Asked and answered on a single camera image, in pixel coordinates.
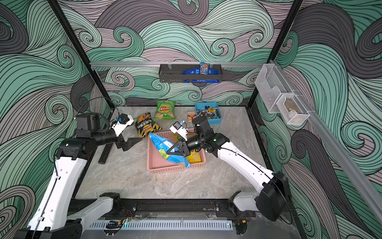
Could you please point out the blue packet on shelf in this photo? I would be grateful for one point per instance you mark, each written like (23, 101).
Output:
(193, 75)

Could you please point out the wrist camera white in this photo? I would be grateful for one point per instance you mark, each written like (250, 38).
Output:
(180, 128)
(121, 123)

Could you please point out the aluminium wall rail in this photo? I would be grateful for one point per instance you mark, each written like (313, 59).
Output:
(336, 148)
(153, 64)

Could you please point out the aluminium wall rail right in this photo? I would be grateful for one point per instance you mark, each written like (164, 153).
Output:
(336, 148)

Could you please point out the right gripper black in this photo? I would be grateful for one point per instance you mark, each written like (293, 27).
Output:
(186, 148)

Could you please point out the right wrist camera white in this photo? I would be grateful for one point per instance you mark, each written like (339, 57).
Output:
(180, 128)

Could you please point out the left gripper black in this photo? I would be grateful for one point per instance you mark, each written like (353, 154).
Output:
(126, 145)

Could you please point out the black yellow chips bag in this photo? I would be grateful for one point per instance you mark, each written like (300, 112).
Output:
(145, 125)

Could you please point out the pink plastic basket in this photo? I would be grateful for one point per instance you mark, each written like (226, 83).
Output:
(156, 163)

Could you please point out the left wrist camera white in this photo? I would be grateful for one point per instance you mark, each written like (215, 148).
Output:
(121, 123)

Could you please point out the aluminium wall rail back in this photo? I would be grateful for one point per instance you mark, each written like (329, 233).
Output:
(153, 64)

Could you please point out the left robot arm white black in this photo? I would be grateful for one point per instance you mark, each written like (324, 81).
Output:
(51, 221)

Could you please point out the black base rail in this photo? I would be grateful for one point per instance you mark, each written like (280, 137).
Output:
(222, 207)

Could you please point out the small clear wall bin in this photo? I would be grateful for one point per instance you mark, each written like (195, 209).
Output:
(292, 111)

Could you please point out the large clear wall bin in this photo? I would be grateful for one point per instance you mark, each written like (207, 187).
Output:
(271, 85)

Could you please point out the blue tray of chess pieces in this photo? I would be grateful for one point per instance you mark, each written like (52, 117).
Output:
(210, 110)

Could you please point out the black metal bar on table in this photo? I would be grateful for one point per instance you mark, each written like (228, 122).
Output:
(105, 153)

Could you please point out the red playing card box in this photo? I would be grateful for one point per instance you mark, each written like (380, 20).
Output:
(191, 116)

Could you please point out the black wall shelf basket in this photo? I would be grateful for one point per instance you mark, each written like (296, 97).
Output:
(174, 74)

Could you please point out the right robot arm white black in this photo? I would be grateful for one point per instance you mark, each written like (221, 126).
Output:
(272, 189)

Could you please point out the green chips bag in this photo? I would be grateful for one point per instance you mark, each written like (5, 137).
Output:
(165, 110)

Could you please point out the white slotted cable duct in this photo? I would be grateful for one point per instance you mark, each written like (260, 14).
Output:
(178, 225)

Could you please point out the small snack packet on shelf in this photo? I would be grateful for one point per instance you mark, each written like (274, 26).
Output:
(204, 68)

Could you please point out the blue chips bag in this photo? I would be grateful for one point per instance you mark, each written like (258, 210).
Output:
(162, 144)

